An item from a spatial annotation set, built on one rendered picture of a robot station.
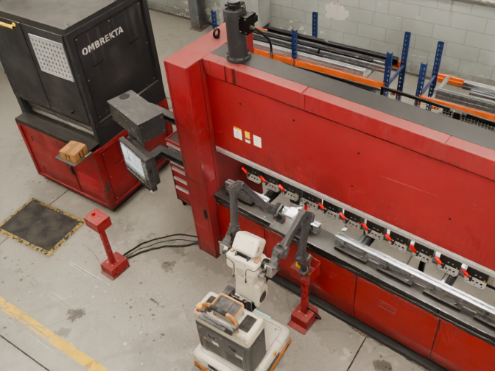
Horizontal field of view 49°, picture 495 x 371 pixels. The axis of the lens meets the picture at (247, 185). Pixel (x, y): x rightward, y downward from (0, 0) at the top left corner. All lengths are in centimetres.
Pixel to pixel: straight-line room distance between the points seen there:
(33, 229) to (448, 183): 470
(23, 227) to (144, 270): 167
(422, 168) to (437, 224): 47
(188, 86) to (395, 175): 176
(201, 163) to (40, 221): 257
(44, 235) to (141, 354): 204
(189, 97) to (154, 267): 214
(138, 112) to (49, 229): 253
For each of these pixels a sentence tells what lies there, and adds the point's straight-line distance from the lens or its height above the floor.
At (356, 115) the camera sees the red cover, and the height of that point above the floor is 227.
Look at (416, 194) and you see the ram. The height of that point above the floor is 179.
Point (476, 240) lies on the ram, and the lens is 397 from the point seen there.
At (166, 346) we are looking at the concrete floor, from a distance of 531.
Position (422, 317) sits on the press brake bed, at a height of 68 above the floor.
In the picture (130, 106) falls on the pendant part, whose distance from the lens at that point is 468.
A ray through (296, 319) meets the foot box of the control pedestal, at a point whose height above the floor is 9.
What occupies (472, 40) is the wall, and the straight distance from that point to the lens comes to 819.
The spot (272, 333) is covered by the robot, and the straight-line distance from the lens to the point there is 492.
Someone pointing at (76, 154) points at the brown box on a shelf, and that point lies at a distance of 578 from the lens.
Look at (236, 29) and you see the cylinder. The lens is 421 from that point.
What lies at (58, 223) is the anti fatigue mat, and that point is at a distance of 670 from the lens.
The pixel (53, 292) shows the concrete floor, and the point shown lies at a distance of 604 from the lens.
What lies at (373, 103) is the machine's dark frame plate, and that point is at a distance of 385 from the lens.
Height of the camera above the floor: 444
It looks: 42 degrees down
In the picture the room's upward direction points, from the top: 5 degrees counter-clockwise
